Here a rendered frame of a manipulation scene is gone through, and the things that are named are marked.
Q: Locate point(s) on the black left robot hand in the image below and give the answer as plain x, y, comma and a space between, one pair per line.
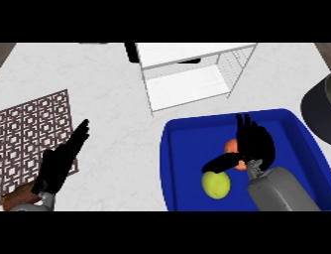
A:
59, 162

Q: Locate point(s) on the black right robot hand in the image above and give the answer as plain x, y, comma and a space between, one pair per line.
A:
253, 142

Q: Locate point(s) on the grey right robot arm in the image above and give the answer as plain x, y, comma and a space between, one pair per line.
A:
279, 187

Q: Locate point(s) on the blue plastic tray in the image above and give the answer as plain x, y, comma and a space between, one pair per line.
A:
193, 142

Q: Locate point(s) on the yellow-green squash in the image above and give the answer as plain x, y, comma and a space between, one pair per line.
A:
217, 185

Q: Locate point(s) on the white tiered shelf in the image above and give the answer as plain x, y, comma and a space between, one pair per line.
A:
189, 79

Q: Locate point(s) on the black object behind shelf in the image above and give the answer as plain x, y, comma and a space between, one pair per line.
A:
132, 53

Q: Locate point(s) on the orange vegetable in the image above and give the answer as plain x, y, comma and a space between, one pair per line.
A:
233, 147

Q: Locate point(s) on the brown patterned placemat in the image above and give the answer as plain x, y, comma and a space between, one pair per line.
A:
17, 139

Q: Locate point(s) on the brown round object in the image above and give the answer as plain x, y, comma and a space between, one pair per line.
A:
20, 197

